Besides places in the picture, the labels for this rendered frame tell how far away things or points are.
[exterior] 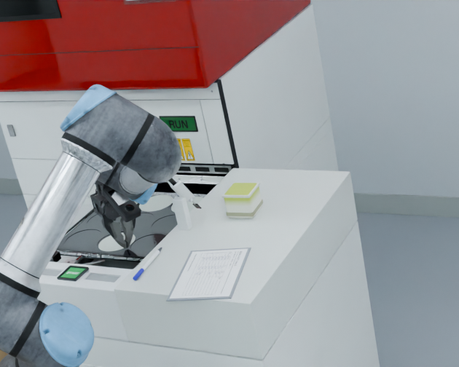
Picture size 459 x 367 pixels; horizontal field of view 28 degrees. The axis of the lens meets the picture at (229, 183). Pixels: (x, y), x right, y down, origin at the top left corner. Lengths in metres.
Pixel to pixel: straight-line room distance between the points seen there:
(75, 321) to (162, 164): 0.35
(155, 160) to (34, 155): 1.21
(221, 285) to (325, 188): 0.48
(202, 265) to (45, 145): 0.96
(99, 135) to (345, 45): 2.32
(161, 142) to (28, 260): 0.34
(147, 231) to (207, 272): 0.44
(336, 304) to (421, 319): 1.15
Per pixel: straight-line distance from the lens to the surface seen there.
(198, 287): 2.02
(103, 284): 2.15
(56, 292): 2.23
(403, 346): 3.38
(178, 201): 2.24
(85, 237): 2.53
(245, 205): 2.24
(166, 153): 1.79
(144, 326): 2.12
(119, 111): 1.77
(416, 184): 4.13
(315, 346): 2.27
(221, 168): 2.58
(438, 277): 3.73
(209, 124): 2.53
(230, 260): 2.09
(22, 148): 2.97
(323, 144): 3.13
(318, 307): 2.26
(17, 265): 1.77
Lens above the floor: 1.99
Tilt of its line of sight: 24 degrees down
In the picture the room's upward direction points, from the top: 12 degrees counter-clockwise
